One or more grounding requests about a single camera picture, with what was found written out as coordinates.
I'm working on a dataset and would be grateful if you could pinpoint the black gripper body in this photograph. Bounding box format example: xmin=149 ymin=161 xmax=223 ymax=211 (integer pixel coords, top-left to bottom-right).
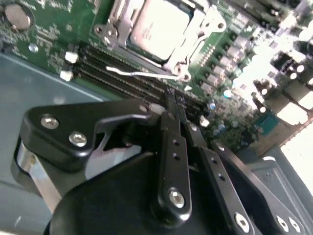
xmin=44 ymin=151 xmax=235 ymax=235

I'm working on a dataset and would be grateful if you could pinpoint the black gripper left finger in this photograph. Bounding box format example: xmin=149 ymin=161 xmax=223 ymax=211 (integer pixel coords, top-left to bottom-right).
xmin=11 ymin=87 xmax=193 ymax=222

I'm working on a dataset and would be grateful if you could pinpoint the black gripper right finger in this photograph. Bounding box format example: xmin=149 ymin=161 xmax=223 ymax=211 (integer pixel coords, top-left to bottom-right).
xmin=177 ymin=96 xmax=308 ymax=235

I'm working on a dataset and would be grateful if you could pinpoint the wire locking lever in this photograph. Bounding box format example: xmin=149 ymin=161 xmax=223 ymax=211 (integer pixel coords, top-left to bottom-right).
xmin=106 ymin=65 xmax=180 ymax=81

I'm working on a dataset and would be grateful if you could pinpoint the silver CPU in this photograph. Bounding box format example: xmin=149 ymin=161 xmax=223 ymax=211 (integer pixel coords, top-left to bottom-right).
xmin=129 ymin=0 xmax=196 ymax=62

